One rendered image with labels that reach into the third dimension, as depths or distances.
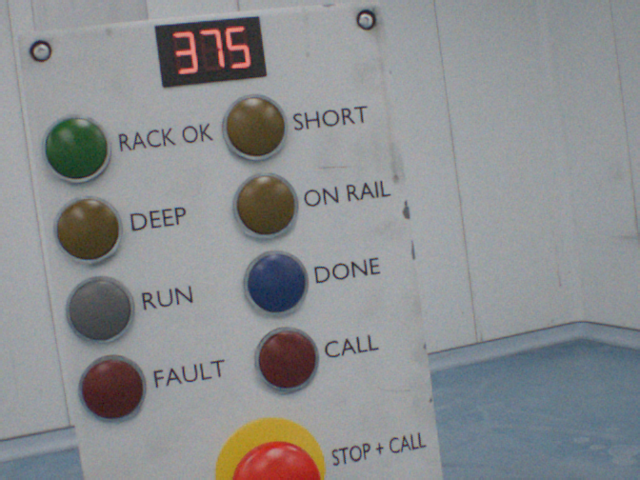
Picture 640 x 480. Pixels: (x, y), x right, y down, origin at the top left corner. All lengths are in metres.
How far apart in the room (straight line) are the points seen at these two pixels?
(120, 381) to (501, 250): 4.41
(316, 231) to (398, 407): 0.09
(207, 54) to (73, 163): 0.08
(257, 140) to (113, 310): 0.10
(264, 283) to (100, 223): 0.08
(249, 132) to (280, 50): 0.04
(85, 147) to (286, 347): 0.13
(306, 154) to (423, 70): 4.21
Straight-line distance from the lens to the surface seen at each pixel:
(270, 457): 0.34
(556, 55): 4.97
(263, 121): 0.35
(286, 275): 0.35
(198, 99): 0.35
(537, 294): 4.86
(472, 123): 4.66
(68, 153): 0.35
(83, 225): 0.34
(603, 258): 4.79
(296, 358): 0.35
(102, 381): 0.35
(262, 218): 0.34
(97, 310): 0.34
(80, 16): 0.43
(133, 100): 0.35
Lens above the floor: 1.06
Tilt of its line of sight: 3 degrees down
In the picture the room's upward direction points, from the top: 8 degrees counter-clockwise
